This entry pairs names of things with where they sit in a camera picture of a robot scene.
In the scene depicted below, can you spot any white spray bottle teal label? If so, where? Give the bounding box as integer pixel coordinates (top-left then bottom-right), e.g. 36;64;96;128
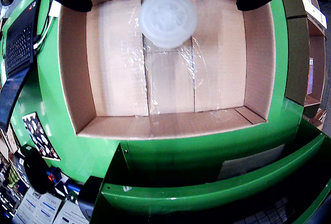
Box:
138;0;199;49

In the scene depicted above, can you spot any cardboard box holding white carton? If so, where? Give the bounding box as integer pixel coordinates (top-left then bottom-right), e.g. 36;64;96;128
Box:
281;0;328;37

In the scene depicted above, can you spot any open cardboard box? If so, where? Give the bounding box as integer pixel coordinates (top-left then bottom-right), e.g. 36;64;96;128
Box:
284;17;327;106

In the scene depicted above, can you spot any large shallow cardboard tray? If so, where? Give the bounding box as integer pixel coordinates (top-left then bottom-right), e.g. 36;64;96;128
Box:
58;0;277;141

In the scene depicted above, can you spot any black box device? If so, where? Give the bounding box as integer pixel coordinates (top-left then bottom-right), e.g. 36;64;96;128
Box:
77;176;104;221

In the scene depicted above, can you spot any white printed carton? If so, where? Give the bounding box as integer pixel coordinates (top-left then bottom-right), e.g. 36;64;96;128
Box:
299;0;328;29

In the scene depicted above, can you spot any black laptop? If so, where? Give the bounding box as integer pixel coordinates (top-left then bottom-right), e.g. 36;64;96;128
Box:
0;0;42;131

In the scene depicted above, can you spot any black patterned sticker sheet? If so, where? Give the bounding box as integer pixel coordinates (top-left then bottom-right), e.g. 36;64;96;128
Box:
22;112;62;161

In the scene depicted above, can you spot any grey paper sheet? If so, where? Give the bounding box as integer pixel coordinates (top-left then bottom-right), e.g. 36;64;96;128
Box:
218;143;285;181

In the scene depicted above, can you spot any blue red small toy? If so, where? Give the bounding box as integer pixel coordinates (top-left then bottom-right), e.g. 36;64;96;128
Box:
46;167;63;183

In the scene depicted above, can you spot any black label printer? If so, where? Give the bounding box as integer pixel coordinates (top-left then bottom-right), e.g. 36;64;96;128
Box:
23;151;52;195

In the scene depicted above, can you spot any printed paper sheet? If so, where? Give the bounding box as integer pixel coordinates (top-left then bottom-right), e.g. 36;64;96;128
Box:
12;187;63;224
53;199;88;224

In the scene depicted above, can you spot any green metal shelf unit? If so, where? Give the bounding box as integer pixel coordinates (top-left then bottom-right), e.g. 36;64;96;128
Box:
89;119;331;224

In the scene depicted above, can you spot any white adapter with cable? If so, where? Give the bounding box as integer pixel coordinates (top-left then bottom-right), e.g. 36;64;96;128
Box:
33;1;62;50

